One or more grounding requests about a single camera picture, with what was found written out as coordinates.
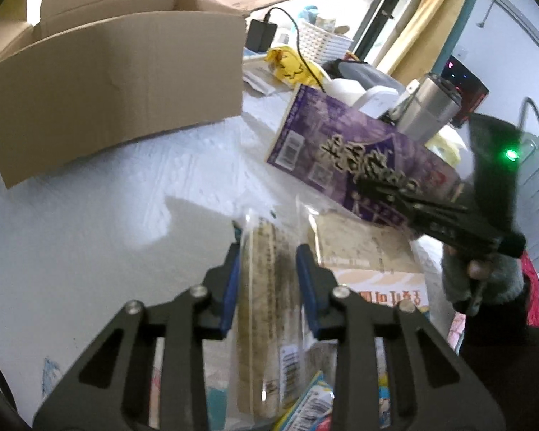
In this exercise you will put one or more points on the clear sesame bar packet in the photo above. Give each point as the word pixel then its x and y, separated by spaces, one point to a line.
pixel 269 314

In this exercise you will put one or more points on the grey pouch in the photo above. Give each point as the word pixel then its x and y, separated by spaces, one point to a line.
pixel 364 76

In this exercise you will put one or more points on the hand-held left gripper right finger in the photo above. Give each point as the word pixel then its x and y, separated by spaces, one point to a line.
pixel 306 287

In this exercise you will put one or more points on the white paper sheets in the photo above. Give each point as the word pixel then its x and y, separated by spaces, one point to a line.
pixel 262 81

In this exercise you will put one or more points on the white desk device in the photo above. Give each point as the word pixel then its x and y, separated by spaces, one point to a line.
pixel 377 98

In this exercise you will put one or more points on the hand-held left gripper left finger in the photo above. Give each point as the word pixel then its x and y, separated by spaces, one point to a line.
pixel 231 287

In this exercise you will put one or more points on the purple snack packet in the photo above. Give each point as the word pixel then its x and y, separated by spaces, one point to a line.
pixel 341 143

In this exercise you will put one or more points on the yellow plush toy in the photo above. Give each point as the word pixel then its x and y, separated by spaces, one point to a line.
pixel 287 65

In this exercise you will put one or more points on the blue white snack packet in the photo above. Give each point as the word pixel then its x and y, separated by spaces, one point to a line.
pixel 314 404

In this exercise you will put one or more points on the steel tumbler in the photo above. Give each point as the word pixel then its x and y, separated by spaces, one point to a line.
pixel 424 107

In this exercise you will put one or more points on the person's right forearm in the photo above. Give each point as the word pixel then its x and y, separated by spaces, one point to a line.
pixel 507 368

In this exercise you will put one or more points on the pink packet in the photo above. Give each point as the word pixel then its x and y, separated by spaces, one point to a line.
pixel 456 330

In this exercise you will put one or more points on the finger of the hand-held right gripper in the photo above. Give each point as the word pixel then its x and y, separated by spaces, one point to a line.
pixel 422 206

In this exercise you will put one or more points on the yellow tissue pack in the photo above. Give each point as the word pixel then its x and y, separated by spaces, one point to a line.
pixel 444 143

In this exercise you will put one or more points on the person's right hand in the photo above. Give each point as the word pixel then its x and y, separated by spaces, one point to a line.
pixel 478 270

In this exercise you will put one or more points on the black device with red lights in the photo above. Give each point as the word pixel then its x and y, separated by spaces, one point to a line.
pixel 469 85

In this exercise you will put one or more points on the white plastic basket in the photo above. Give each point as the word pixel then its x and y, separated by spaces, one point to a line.
pixel 323 42

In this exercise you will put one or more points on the red cloth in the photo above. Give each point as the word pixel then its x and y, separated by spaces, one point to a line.
pixel 532 292

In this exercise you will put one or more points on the brown cardboard box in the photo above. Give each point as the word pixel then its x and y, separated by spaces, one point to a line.
pixel 116 81

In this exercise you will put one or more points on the clear cracker packet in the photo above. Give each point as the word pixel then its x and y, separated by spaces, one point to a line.
pixel 364 242

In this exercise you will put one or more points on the yellow curtain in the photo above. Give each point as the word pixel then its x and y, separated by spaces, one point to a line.
pixel 435 18

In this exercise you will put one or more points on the orange white snack packet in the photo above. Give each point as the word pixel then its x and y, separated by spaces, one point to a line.
pixel 377 287

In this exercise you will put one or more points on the black charger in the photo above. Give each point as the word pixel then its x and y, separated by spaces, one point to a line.
pixel 260 33

